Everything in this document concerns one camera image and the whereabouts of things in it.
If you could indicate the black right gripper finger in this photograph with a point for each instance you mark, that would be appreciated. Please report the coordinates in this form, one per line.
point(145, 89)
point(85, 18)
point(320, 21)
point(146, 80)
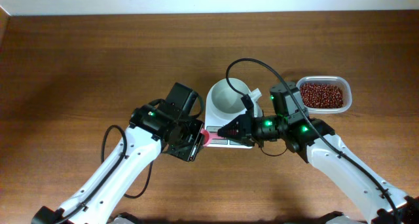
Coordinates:
point(240, 143)
point(235, 129)

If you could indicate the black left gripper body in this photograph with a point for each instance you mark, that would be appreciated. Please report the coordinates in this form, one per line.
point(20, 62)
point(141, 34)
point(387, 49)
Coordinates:
point(186, 145)

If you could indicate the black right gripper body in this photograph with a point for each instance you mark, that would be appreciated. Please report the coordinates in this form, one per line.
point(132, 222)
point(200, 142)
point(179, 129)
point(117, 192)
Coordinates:
point(247, 130)

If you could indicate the pink measuring scoop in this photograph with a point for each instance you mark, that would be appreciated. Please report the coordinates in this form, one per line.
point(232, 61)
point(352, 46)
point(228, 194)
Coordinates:
point(211, 139)

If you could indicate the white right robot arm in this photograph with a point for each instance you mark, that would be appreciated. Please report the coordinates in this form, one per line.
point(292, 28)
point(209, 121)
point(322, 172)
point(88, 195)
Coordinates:
point(317, 144)

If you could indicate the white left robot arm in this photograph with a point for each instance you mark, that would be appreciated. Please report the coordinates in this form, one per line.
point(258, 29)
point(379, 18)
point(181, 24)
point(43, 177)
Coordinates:
point(162, 126)

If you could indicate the white digital kitchen scale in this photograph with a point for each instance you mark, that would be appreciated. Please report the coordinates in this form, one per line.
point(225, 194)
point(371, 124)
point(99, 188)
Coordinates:
point(215, 120)

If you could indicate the white round bowl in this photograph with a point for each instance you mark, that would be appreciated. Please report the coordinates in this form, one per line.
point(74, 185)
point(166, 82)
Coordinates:
point(223, 99)

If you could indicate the red beans in container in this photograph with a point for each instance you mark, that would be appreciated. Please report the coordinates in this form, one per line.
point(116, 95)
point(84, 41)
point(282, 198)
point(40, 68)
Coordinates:
point(321, 96)

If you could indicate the clear plastic bean container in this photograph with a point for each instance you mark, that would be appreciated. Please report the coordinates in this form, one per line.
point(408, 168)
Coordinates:
point(332, 80)

